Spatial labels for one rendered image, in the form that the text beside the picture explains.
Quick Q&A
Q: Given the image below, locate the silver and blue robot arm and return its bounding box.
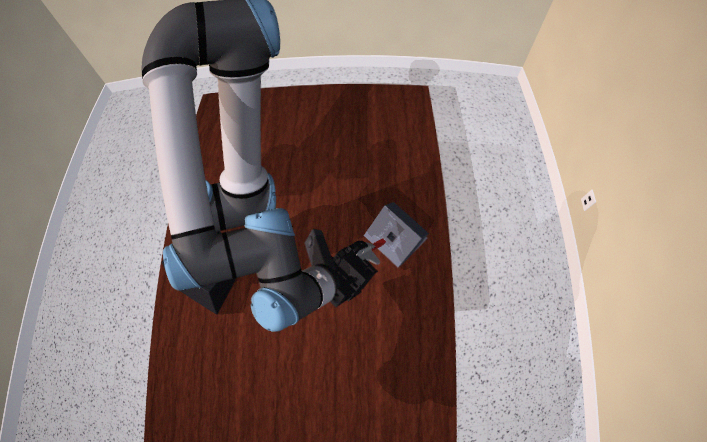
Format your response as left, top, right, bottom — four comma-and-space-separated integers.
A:
141, 0, 336, 332

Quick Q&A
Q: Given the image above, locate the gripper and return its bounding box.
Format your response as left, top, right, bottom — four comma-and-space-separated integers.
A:
315, 241, 380, 307

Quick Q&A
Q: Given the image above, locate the grey flat panel with square hole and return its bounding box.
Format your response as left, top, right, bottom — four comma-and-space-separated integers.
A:
364, 202, 429, 267

